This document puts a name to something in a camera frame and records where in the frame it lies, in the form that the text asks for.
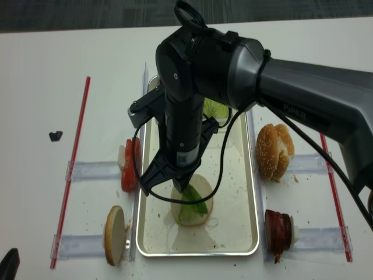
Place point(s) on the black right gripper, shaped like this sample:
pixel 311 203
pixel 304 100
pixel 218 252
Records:
pixel 183 138

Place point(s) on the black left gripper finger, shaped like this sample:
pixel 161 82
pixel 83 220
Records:
pixel 9 265

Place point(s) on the green lettuce leaf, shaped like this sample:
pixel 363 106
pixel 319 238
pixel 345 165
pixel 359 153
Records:
pixel 191 214

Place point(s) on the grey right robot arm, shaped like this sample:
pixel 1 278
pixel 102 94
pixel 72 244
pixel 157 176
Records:
pixel 239 73

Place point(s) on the tomato slices stack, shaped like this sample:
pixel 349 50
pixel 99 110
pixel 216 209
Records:
pixel 129 178

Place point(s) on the green lettuce pile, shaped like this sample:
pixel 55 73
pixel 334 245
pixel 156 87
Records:
pixel 215 109

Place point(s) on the meat patties stack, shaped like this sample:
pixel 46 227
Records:
pixel 279 232

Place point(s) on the bun slice on tray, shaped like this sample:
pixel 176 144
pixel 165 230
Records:
pixel 202 186

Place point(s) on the white pusher block left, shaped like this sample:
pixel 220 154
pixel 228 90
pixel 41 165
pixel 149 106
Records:
pixel 121 157

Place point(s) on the white pusher block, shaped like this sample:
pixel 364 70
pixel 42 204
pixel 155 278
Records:
pixel 121 157
pixel 294 234

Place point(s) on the silver metal tray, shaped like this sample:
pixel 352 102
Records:
pixel 231 228

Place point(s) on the clear plastic container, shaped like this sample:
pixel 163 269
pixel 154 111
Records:
pixel 154 82

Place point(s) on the upright bun slice left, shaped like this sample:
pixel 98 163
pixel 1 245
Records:
pixel 114 235

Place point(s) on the sesame bun front half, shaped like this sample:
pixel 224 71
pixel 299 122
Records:
pixel 267 151

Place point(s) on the clear vertical strip right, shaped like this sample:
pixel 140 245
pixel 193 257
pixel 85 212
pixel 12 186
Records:
pixel 260 192

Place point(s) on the white pusher block right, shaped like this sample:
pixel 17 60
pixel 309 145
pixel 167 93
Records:
pixel 294 234

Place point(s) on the stray purple cabbage piece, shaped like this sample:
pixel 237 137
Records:
pixel 55 136

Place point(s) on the clear rail lower left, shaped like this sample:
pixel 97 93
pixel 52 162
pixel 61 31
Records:
pixel 77 246

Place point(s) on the clear rail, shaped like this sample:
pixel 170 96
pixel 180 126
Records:
pixel 329 239
pixel 77 246
pixel 308 164
pixel 79 171

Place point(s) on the left red rail strip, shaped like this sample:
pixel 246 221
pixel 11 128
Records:
pixel 56 242

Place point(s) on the red rail strip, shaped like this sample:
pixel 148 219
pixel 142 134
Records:
pixel 56 242
pixel 338 210

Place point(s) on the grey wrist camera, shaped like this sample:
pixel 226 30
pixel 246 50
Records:
pixel 140 112

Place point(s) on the clear rail upper left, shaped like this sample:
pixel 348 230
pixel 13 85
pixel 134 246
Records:
pixel 79 171

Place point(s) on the clear rail upper right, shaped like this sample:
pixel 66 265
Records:
pixel 308 164

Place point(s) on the clear rail lower right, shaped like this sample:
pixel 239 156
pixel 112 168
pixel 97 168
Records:
pixel 329 239

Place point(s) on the right red rail strip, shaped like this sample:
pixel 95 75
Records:
pixel 338 210

